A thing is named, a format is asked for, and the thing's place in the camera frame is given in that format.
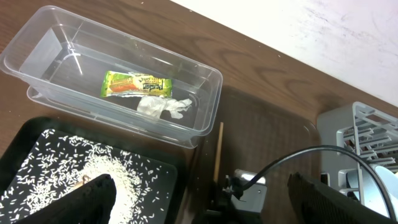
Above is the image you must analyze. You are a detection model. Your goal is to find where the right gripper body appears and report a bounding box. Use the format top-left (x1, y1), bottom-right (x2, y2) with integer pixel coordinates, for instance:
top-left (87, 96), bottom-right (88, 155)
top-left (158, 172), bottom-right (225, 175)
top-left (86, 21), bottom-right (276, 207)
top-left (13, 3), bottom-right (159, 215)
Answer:
top-left (192, 176), bottom-right (262, 224)

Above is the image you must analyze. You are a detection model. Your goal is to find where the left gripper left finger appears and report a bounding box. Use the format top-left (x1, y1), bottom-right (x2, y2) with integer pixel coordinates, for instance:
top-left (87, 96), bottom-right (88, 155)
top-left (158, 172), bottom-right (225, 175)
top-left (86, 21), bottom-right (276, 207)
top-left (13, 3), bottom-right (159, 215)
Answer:
top-left (16, 174), bottom-right (116, 224)

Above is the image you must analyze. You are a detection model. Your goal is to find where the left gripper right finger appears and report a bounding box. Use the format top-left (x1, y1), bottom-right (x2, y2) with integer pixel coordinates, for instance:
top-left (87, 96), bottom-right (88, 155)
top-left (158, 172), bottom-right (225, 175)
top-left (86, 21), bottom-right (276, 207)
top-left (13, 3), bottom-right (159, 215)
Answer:
top-left (287, 173), bottom-right (395, 224)

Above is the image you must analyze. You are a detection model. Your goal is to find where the light blue bowl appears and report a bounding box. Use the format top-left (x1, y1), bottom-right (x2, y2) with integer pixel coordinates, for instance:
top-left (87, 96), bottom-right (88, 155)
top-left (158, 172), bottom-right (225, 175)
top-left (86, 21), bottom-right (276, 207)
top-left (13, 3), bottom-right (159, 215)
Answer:
top-left (346, 163), bottom-right (398, 222)

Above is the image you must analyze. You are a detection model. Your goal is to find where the wooden chopstick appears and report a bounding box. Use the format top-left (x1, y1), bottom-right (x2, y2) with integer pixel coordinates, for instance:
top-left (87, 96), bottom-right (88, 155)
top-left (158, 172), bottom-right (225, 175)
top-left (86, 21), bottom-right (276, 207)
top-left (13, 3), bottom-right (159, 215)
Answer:
top-left (213, 122), bottom-right (224, 184)

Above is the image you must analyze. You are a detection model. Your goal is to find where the white napkin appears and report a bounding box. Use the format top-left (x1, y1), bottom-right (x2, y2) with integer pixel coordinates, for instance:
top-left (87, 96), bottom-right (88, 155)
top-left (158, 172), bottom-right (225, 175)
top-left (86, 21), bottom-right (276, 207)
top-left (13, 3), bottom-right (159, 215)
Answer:
top-left (137, 96), bottom-right (192, 119)

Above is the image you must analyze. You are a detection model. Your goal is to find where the green snack wrapper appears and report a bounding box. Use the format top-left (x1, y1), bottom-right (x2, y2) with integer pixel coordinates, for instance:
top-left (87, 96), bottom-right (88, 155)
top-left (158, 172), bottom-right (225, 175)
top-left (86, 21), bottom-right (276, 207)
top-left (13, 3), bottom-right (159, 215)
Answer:
top-left (101, 71), bottom-right (173, 98)

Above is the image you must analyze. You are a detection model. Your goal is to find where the spilled rice food waste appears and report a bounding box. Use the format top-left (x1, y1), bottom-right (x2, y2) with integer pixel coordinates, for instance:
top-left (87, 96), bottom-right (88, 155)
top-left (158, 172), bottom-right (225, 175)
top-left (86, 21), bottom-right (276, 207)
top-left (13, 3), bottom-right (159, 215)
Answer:
top-left (1, 129), bottom-right (167, 223)

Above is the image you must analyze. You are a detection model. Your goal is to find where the black waste tray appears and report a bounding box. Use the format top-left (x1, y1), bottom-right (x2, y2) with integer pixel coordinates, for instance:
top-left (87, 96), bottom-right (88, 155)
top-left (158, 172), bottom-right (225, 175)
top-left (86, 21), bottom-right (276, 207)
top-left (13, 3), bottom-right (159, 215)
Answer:
top-left (1, 116), bottom-right (188, 223)

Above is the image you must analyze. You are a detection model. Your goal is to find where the grey dishwasher rack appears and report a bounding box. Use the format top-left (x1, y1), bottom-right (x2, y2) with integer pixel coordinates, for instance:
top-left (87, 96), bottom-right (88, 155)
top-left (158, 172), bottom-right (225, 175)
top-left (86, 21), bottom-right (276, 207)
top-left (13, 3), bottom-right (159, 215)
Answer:
top-left (317, 101), bottom-right (397, 192)

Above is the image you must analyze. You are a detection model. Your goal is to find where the brown serving tray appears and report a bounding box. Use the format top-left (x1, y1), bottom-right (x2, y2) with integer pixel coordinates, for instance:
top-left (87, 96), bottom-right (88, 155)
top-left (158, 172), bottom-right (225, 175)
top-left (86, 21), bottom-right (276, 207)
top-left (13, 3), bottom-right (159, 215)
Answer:
top-left (177, 87), bottom-right (320, 223)

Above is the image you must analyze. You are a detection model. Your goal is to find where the clear plastic bin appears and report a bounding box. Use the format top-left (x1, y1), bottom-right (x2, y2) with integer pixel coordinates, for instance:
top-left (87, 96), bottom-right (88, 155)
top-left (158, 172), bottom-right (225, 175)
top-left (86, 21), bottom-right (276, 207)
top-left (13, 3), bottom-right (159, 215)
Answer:
top-left (1, 6), bottom-right (223, 149)

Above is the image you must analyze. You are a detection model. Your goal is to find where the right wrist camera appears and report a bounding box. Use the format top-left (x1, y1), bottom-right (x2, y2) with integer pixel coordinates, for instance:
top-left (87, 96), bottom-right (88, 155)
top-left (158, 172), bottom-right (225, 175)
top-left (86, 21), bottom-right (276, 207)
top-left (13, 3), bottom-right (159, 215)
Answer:
top-left (231, 169), bottom-right (267, 214)

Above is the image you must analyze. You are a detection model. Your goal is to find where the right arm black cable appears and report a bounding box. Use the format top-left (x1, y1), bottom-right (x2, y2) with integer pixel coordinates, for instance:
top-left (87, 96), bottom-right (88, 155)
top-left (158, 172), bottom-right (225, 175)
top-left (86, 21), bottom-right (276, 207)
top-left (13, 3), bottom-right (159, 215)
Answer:
top-left (238, 144), bottom-right (398, 223)

